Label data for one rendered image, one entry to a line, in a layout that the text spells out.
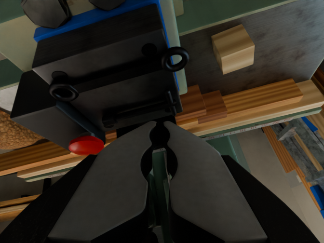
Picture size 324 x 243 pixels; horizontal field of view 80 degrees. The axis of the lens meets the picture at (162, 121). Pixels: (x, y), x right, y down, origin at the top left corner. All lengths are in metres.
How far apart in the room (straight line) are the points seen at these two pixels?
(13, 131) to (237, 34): 0.36
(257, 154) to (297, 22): 2.68
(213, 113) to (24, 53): 0.26
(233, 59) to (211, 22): 0.05
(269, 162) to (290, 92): 2.58
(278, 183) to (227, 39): 2.71
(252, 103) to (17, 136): 0.40
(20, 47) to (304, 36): 0.33
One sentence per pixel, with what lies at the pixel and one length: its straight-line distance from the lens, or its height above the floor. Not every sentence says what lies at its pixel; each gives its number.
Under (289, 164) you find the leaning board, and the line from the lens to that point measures 2.16.
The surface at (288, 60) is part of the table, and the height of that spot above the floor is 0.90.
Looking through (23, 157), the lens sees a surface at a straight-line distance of 0.48.
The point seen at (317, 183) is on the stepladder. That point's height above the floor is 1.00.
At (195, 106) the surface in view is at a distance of 0.30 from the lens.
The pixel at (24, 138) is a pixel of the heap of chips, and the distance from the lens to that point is 0.41.
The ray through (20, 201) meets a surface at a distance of 2.72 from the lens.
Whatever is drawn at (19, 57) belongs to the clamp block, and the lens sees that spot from 0.20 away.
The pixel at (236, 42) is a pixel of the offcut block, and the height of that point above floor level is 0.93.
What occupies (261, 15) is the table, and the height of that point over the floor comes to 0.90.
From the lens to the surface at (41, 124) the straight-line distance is 0.18.
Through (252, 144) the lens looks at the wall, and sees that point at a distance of 2.98.
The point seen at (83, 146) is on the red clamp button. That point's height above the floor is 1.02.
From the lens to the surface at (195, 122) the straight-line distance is 0.31.
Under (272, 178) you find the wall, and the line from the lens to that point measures 2.90.
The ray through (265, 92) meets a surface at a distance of 0.39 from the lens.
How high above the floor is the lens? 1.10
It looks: 30 degrees down
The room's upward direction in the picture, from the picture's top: 169 degrees clockwise
